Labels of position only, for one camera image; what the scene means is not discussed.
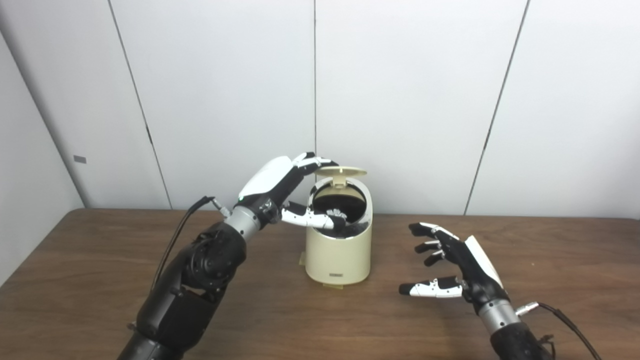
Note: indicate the white paper ball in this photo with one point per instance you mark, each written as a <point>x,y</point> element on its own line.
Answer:
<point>339,213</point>

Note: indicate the cream-colored trash bin body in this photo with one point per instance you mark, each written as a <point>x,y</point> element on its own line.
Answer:
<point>340,257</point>

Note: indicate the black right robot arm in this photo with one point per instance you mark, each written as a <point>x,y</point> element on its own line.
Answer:
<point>510,335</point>

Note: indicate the small gray wall label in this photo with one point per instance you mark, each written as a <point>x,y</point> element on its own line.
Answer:
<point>80,159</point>

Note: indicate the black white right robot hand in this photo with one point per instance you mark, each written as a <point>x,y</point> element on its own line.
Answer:
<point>475,272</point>

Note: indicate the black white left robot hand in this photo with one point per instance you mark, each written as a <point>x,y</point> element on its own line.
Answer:
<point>267,180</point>

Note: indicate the cream round bin lid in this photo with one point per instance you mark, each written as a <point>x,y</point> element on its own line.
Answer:
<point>342,171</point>

